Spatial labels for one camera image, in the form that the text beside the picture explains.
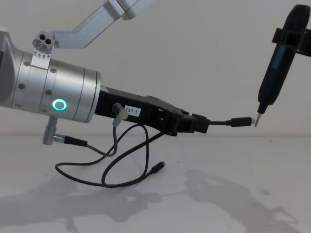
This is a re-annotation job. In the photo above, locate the thin black cable with plugs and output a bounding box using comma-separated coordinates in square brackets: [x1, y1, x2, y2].
[54, 116, 259, 189]

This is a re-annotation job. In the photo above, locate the black pen-shaped corded tool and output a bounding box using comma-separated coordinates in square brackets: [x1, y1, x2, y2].
[255, 4, 311, 128]

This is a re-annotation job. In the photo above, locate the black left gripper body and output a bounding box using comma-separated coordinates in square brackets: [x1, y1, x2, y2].
[94, 84, 193, 136]

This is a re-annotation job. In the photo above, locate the white table cloth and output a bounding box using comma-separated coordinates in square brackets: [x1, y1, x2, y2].
[0, 133, 311, 233]

